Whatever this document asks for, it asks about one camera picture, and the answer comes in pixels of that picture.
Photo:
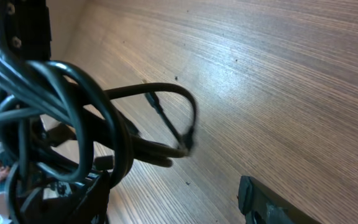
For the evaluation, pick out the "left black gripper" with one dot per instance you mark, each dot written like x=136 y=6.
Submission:
x=26 y=26

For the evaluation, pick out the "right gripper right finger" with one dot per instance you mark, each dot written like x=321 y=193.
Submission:
x=259 y=204

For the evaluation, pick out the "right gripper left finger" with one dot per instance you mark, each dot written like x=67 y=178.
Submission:
x=87 y=205

